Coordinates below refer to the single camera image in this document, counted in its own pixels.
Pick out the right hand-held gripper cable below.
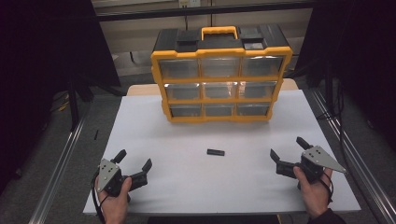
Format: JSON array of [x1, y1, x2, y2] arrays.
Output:
[[320, 170, 334, 204]]

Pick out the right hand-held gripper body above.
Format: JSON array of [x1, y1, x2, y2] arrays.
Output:
[[275, 145, 347, 185]]

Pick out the hand-held gripper cable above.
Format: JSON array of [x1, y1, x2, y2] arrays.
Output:
[[320, 170, 334, 204], [91, 171, 110, 224]]

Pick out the person's right hand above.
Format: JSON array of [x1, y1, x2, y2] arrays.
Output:
[[292, 166, 334, 219]]

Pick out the yellow black drawer organizer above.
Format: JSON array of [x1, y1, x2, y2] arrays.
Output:
[[150, 23, 293, 124]]

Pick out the white wall socket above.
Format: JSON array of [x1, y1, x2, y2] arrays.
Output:
[[178, 0, 202, 9]]

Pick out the person's left hand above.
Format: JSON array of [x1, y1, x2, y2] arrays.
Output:
[[96, 176, 134, 224]]

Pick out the black stand leg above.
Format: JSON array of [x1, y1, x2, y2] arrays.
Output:
[[67, 77, 81, 133]]

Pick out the clear plastic drawer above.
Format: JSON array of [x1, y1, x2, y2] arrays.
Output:
[[236, 102, 271, 118]]

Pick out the metal floor rail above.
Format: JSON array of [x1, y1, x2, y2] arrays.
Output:
[[28, 105, 92, 224], [307, 88, 396, 224]]

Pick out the black floor cables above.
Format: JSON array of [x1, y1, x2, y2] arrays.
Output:
[[317, 80, 348, 176]]

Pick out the black horizontal bar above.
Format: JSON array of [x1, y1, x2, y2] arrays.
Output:
[[94, 1, 316, 22]]

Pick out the small black rectangular block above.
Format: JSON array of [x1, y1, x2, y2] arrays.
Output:
[[206, 148, 226, 157]]

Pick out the left hand-held gripper cable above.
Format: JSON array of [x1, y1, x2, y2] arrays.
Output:
[[91, 171, 110, 224]]

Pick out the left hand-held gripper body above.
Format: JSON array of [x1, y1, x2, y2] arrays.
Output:
[[97, 158, 149, 198]]

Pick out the grid of clear drawers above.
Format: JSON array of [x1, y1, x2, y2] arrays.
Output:
[[158, 55, 285, 119]]

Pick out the wooden table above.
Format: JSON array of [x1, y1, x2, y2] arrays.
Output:
[[125, 77, 300, 97]]

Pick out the black curtain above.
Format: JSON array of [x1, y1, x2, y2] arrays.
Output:
[[0, 0, 121, 194], [293, 0, 396, 150]]

